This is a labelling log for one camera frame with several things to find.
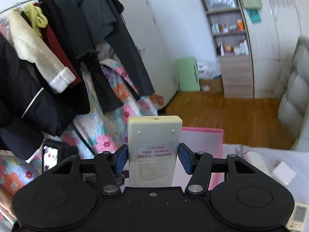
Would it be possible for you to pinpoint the light wood wardrobe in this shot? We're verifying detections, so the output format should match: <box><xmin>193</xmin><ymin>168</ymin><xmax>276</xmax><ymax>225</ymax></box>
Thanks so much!
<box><xmin>244</xmin><ymin>0</ymin><xmax>308</xmax><ymax>99</ymax></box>

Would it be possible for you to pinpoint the teal wall organizer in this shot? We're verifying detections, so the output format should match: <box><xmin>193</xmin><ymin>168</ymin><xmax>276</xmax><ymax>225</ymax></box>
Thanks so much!
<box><xmin>247</xmin><ymin>9</ymin><xmax>261</xmax><ymax>24</ymax></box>

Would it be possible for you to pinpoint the cream fleece-cuff jacket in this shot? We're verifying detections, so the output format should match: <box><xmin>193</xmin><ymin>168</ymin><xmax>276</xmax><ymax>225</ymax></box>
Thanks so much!
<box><xmin>6</xmin><ymin>11</ymin><xmax>76</xmax><ymax>93</ymax></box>

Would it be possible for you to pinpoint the floral quilt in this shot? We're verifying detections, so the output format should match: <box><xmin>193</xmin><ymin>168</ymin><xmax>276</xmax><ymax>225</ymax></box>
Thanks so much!
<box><xmin>0</xmin><ymin>58</ymin><xmax>167</xmax><ymax>223</ymax></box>

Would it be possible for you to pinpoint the black hanging coat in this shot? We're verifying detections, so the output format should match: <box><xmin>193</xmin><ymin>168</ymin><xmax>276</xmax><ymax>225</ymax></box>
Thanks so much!
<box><xmin>38</xmin><ymin>0</ymin><xmax>155</xmax><ymax>114</ymax></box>

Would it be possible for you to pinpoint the cardboard box on floor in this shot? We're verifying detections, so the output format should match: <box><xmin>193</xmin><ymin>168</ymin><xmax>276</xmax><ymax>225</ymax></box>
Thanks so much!
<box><xmin>199</xmin><ymin>78</ymin><xmax>223</xmax><ymax>95</ymax></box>

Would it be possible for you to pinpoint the white door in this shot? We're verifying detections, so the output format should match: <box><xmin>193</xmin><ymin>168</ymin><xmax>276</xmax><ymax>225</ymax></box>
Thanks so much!
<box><xmin>119</xmin><ymin>0</ymin><xmax>177</xmax><ymax>103</ymax></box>

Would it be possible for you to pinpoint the grey puffer jacket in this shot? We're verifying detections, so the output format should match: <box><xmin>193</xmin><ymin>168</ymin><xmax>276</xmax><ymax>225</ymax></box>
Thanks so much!
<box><xmin>275</xmin><ymin>36</ymin><xmax>309</xmax><ymax>152</ymax></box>

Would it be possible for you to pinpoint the white cloth with guitar print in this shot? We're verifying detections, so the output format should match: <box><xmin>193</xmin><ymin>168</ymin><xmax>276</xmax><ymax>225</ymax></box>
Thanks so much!
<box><xmin>210</xmin><ymin>145</ymin><xmax>308</xmax><ymax>231</ymax></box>

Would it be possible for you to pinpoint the pink cardboard box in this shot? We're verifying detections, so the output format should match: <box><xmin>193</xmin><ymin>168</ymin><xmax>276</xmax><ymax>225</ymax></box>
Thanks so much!
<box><xmin>172</xmin><ymin>127</ymin><xmax>224</xmax><ymax>190</ymax></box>

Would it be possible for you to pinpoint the cream AC remote control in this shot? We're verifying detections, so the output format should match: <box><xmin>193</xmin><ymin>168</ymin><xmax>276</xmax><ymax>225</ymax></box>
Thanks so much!
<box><xmin>127</xmin><ymin>116</ymin><xmax>182</xmax><ymax>188</ymax></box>

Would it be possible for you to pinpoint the cream rounded remote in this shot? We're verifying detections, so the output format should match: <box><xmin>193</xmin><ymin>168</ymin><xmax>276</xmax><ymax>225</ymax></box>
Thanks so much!
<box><xmin>286</xmin><ymin>203</ymin><xmax>308</xmax><ymax>232</ymax></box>

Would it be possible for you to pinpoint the white adapter at back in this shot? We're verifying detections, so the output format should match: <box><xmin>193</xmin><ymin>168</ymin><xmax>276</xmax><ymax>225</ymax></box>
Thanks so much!
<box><xmin>271</xmin><ymin>161</ymin><xmax>296</xmax><ymax>185</ymax></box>

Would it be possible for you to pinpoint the wooden shelf cabinet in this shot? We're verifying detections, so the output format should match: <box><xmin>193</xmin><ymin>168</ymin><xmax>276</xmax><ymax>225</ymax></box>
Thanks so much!
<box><xmin>201</xmin><ymin>0</ymin><xmax>254</xmax><ymax>99</ymax></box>

